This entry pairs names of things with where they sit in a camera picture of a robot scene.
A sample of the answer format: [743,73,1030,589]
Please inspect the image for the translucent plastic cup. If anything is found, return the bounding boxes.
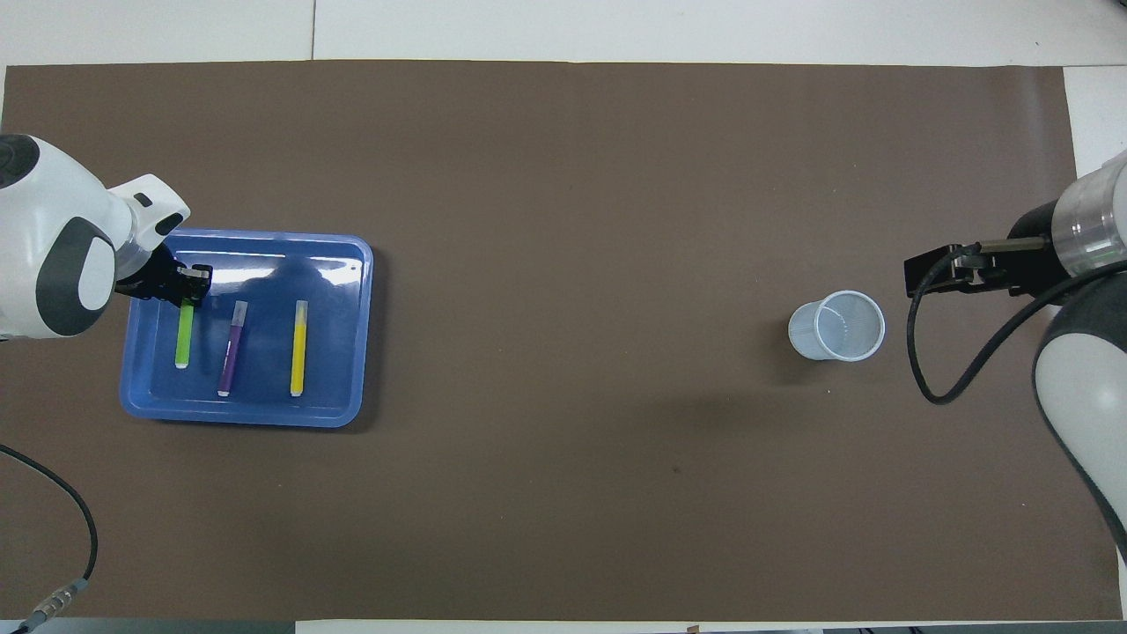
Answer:
[787,291,886,363]

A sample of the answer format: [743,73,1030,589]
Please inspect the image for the green marker pen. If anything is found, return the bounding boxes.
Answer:
[174,299,196,369]

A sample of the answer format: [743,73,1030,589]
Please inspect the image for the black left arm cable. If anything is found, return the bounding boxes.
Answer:
[0,443,98,630]

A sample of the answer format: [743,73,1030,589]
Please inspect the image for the blue plastic tray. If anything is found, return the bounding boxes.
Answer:
[119,229,374,430]

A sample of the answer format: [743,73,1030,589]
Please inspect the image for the brown table mat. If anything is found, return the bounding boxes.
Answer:
[0,60,1123,622]

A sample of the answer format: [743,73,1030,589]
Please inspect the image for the purple marker pen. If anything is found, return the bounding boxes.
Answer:
[217,300,250,398]

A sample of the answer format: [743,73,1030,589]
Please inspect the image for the yellow marker pen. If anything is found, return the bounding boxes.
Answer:
[290,299,310,398]

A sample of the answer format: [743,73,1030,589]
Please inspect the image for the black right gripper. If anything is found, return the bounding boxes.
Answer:
[904,201,1073,306]

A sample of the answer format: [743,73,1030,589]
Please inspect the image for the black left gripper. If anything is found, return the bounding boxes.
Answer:
[113,242,214,309]

